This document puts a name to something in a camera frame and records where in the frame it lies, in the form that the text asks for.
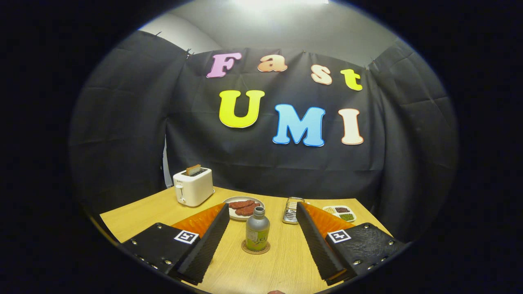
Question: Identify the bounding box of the wooden table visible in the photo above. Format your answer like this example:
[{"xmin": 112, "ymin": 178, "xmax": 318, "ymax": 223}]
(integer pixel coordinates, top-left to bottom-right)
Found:
[{"xmin": 99, "ymin": 187, "xmax": 393, "ymax": 294}]

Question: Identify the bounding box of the round brown cork coaster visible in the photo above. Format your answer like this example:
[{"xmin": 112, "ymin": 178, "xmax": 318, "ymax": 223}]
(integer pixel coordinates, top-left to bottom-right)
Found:
[{"xmin": 241, "ymin": 240, "xmax": 271, "ymax": 255}]

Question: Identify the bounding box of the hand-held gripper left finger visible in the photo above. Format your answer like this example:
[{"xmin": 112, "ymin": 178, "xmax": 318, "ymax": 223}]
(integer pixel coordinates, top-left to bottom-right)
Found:
[{"xmin": 121, "ymin": 203, "xmax": 231, "ymax": 286}]

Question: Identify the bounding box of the white round plate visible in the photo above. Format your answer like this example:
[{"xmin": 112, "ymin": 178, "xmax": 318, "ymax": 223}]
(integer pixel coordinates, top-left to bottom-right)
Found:
[{"xmin": 222, "ymin": 196, "xmax": 265, "ymax": 221}]

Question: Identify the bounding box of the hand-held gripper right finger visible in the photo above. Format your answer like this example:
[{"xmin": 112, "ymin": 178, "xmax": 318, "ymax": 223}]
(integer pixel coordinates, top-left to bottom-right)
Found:
[{"xmin": 296, "ymin": 202, "xmax": 409, "ymax": 286}]

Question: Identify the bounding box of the white divided bean dish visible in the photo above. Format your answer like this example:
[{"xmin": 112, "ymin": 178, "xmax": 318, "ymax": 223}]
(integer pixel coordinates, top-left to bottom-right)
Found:
[{"xmin": 322, "ymin": 205, "xmax": 357, "ymax": 223}]

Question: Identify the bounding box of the metal wire basket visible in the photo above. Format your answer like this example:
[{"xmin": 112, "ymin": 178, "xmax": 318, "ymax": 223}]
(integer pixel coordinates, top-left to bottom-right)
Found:
[{"xmin": 282, "ymin": 197, "xmax": 305, "ymax": 225}]

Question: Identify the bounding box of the silver juice bottle green label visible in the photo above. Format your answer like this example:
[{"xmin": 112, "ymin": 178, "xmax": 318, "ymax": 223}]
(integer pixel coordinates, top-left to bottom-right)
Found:
[{"xmin": 246, "ymin": 206, "xmax": 270, "ymax": 252}]

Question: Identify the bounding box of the white toaster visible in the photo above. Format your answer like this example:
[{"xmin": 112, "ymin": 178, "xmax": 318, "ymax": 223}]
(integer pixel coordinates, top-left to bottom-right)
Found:
[{"xmin": 173, "ymin": 167, "xmax": 215, "ymax": 207}]

